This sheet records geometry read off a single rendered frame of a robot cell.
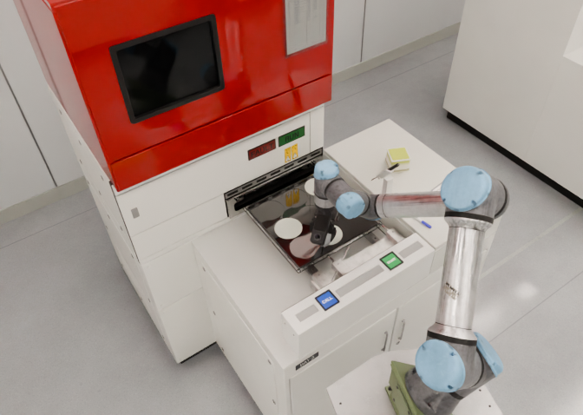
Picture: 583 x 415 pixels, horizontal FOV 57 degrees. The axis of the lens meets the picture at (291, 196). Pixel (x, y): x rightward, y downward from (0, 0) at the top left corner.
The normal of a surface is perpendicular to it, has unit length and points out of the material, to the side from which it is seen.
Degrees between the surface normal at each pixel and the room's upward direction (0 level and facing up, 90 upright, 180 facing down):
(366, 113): 0
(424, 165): 0
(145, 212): 90
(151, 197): 90
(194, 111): 90
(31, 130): 90
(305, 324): 0
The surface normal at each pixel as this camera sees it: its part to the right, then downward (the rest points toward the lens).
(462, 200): -0.63, -0.30
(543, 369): -0.03, -0.70
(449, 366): -0.67, -0.07
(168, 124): 0.56, 0.58
